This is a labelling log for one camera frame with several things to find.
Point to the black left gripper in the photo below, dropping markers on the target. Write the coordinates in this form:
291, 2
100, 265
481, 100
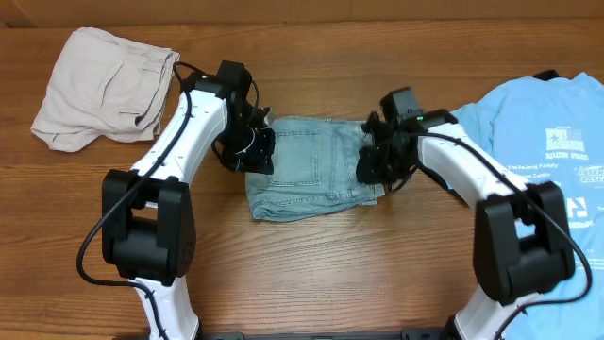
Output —
260, 148

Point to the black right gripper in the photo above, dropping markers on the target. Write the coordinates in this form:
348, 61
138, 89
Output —
371, 161

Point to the light blue denim shorts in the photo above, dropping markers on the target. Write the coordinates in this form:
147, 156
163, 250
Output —
315, 163

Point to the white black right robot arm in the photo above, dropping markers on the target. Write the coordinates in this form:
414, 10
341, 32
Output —
522, 245

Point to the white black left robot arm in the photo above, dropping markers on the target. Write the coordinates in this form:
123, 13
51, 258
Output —
147, 225

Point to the light blue printed t-shirt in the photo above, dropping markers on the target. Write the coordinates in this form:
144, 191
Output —
551, 128

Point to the folded beige shorts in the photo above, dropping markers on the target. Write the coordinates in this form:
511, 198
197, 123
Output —
104, 85

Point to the black garment under t-shirt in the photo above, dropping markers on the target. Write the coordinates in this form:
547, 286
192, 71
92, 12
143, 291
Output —
478, 120

